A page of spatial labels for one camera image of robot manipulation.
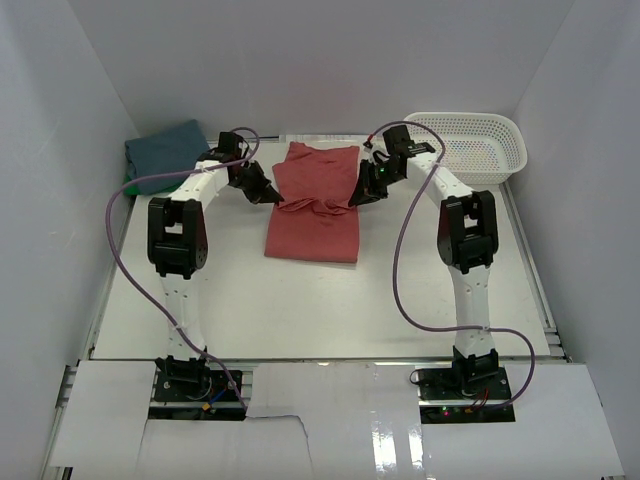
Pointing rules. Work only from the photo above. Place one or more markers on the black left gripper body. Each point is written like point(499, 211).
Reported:
point(250, 180)

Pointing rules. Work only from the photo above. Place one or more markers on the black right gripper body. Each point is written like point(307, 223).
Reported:
point(382, 176)

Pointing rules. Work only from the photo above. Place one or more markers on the red t shirt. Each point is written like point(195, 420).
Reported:
point(314, 221)

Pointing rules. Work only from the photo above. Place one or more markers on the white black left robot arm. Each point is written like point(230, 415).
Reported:
point(177, 246)

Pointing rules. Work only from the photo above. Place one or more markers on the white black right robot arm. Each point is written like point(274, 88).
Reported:
point(467, 241)

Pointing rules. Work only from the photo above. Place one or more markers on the folded blue t shirt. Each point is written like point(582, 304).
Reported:
point(171, 150)

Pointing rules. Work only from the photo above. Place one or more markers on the white perforated plastic basket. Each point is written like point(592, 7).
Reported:
point(481, 148)

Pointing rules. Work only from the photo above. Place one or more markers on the folded green t shirt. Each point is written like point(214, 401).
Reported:
point(132, 187)

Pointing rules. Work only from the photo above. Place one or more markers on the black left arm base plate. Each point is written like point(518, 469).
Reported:
point(213, 400)

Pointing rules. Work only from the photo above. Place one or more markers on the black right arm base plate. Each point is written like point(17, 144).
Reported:
point(442, 401)

